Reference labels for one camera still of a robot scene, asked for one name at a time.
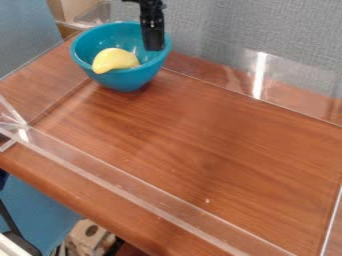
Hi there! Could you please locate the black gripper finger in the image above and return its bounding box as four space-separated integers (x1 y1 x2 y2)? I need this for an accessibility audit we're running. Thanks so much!
139 0 164 51

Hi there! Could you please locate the cardboard box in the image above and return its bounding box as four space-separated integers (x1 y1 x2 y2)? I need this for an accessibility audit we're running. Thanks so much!
46 0 111 38

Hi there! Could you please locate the blue bowl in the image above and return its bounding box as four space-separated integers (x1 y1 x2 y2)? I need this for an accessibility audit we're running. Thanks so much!
69 21 172 92

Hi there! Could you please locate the wooden block with hole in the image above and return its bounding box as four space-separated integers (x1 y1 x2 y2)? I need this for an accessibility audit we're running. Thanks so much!
65 219 116 256

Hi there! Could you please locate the yellow toy banana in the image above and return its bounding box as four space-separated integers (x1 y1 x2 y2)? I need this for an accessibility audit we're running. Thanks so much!
92 48 140 74

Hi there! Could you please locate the clear acrylic barrier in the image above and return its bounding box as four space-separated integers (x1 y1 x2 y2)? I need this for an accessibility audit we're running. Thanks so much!
0 0 342 256

